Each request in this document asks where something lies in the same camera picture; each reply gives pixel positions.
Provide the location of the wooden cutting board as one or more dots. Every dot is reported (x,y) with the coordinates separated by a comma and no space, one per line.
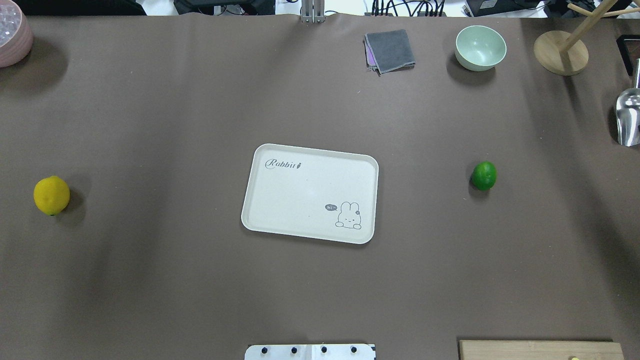
(539,350)

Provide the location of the white rabbit tray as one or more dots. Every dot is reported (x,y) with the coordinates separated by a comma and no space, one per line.
(312,193)

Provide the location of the metal scoop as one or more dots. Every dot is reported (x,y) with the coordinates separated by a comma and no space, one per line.
(627,111)

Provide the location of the grey folded cloth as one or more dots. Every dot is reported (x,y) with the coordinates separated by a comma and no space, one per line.
(388,51)

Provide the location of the green lime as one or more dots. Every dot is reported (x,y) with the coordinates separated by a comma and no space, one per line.
(484,176)

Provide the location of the pale green bowl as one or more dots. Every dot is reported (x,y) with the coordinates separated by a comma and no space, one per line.
(479,48)

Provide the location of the pink ribbed bowl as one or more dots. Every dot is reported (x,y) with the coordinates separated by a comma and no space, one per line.
(16,36)

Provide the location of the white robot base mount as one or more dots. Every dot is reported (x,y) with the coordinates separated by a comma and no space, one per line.
(322,351)

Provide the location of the wooden mug tree stand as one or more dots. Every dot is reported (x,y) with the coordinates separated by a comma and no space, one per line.
(564,53)

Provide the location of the yellow lemon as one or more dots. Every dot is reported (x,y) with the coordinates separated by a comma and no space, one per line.
(51,195)

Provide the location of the aluminium camera post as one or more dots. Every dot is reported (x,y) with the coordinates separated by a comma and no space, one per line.
(312,11)

